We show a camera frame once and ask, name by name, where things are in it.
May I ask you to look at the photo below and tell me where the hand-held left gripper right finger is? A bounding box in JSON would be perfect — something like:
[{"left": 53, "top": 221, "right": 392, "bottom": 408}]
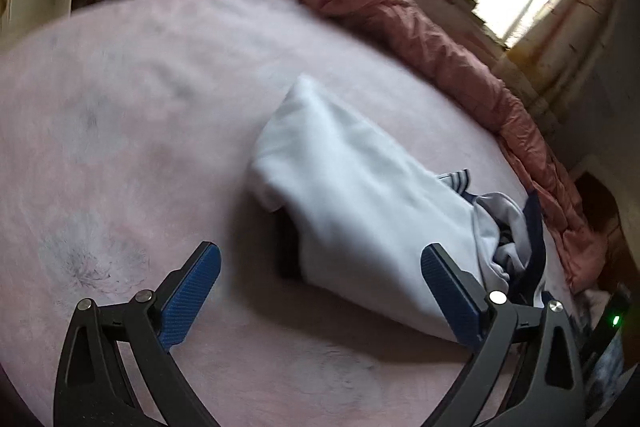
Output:
[{"left": 420, "top": 243, "right": 586, "bottom": 427}]

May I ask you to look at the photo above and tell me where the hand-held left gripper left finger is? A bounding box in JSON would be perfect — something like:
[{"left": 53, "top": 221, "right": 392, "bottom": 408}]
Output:
[{"left": 52, "top": 241, "right": 222, "bottom": 427}]

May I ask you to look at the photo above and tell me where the white and navy striped jacket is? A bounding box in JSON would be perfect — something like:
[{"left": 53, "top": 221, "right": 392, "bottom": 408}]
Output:
[{"left": 247, "top": 74, "right": 548, "bottom": 341}]

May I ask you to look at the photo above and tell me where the wooden bed headboard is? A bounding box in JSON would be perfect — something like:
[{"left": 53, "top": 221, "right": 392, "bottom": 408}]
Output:
[{"left": 570, "top": 154, "right": 632, "bottom": 293}]

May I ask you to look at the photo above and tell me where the pink quilt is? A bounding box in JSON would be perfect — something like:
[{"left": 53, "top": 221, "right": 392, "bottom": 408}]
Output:
[{"left": 295, "top": 0, "right": 608, "bottom": 295}]

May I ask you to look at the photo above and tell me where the patterned cream curtain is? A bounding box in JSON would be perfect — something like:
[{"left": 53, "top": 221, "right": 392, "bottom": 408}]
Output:
[{"left": 492, "top": 0, "right": 621, "bottom": 132}]

